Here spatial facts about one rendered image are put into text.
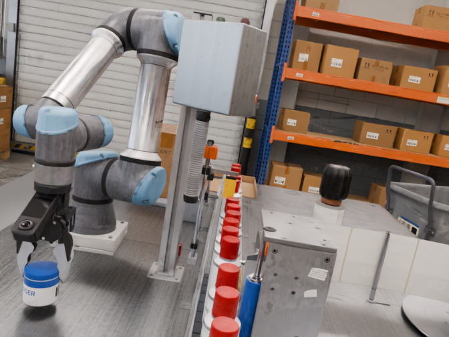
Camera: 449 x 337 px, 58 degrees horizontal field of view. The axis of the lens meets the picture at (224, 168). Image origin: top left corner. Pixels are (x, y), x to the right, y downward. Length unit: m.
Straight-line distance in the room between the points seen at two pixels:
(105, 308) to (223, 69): 0.58
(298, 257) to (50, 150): 0.51
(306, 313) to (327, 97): 5.06
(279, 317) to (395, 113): 5.37
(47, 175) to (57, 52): 4.91
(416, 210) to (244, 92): 2.48
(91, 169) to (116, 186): 0.09
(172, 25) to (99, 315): 0.72
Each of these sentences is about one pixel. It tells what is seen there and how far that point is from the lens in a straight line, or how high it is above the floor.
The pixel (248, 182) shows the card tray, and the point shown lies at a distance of 2.27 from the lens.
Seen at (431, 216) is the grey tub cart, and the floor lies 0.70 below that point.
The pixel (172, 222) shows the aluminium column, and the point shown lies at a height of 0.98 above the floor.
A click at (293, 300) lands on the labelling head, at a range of 0.66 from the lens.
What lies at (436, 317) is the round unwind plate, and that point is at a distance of 1.16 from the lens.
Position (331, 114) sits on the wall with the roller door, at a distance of 5.67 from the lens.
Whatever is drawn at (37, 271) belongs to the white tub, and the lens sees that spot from 0.94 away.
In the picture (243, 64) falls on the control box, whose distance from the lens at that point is 0.89.
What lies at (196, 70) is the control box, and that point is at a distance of 0.93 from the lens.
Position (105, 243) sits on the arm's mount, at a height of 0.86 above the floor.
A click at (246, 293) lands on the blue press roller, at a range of 0.68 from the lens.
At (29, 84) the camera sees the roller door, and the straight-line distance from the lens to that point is 5.87.
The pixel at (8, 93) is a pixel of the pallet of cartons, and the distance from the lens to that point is 5.41.
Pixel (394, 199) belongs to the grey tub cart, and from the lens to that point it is 3.42.
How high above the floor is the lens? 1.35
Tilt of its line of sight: 12 degrees down
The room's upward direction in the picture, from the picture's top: 10 degrees clockwise
